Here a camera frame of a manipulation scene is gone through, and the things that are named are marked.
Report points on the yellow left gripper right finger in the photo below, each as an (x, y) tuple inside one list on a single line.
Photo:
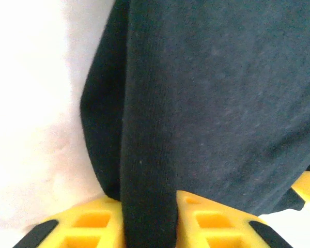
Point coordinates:
[(191, 232)]

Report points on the black t-shirt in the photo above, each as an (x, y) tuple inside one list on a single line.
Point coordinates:
[(196, 103)]

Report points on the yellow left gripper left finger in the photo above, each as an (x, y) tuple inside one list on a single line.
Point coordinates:
[(64, 227)]

